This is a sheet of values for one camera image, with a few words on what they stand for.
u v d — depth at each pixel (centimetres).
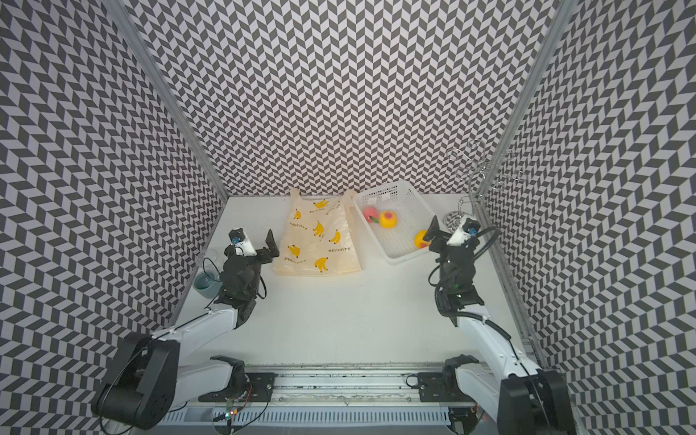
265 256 75
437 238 69
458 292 61
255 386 72
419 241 99
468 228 62
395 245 104
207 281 88
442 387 73
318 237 98
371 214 106
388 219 105
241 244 69
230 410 67
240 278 64
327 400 72
